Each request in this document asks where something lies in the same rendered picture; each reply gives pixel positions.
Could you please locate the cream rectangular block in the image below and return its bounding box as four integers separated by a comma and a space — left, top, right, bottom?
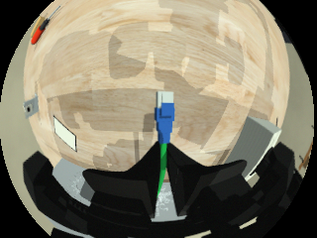
24, 103, 33, 115

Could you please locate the white rectangle with black outline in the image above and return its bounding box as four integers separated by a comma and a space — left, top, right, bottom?
53, 118, 75, 150

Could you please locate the blue network plug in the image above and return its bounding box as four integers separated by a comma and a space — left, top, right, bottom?
155, 91, 174, 144

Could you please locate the green network cable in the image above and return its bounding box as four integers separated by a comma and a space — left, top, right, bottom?
158, 143, 167, 196

